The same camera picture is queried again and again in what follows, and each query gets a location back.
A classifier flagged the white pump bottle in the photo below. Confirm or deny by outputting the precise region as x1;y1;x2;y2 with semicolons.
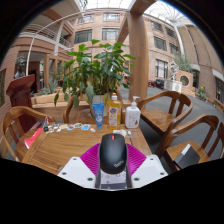
124;96;141;130

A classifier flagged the white statue on pedestal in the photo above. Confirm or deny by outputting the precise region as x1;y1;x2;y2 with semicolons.
163;61;184;94

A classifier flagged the dark bust statue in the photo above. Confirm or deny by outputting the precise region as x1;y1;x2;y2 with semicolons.
13;55;28;80

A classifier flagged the clear plastic box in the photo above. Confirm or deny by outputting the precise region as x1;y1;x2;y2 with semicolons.
112;129;138;139

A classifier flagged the red booklet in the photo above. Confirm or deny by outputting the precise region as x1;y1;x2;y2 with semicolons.
24;127;44;150

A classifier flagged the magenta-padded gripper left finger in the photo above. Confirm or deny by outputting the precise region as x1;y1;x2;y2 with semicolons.
57;143;101;190

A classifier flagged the dark red wooden podium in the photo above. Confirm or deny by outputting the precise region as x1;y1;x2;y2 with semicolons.
5;73;38;133

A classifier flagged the black folder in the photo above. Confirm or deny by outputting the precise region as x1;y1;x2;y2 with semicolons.
174;143;201;170

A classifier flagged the blue squeeze tube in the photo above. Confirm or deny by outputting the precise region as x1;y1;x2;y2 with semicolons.
92;102;105;130

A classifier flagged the wooden planter box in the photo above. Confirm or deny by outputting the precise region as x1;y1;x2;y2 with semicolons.
31;92;91;110

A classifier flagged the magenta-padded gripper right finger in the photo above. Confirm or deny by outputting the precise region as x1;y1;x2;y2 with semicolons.
126;143;169;189

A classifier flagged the yellow bottle with orange cap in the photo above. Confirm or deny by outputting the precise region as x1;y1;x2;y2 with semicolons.
107;92;123;131

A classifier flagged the green potted plant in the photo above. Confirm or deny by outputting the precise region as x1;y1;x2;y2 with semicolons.
53;39;137;118

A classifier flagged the wooden armchair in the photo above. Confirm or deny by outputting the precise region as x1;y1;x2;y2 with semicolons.
0;106;56;158
62;95;92;125
215;121;224;160
162;114;221;173
136;90;194;158

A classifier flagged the black computer mouse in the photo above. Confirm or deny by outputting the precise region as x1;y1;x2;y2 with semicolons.
98;133;129;175

